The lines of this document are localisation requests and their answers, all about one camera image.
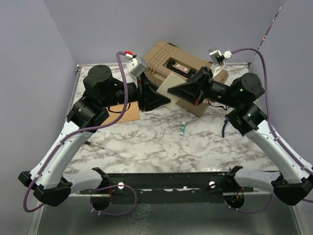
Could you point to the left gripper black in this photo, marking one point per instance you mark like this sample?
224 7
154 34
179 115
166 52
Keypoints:
148 98

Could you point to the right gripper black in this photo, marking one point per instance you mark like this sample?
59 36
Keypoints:
194 90

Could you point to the brown paper envelope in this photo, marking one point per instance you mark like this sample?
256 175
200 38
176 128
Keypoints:
131 113

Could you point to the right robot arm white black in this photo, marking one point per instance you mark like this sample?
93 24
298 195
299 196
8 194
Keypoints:
293 181

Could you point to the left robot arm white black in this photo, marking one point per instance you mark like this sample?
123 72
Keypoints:
49 183

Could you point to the green white glue stick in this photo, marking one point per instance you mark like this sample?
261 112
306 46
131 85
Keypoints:
182 128

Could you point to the tan plastic tool case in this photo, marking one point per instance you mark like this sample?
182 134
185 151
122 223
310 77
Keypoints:
167 66

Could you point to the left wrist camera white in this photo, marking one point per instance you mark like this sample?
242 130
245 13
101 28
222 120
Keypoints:
135 65

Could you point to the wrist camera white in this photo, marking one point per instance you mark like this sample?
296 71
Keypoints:
218 59
135 65

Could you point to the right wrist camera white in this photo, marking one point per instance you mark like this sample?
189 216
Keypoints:
218 59

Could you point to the blue handled pliers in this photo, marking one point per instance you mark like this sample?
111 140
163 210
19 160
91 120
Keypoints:
224 126

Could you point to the black mounting base rail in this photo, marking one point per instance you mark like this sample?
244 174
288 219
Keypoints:
167 188

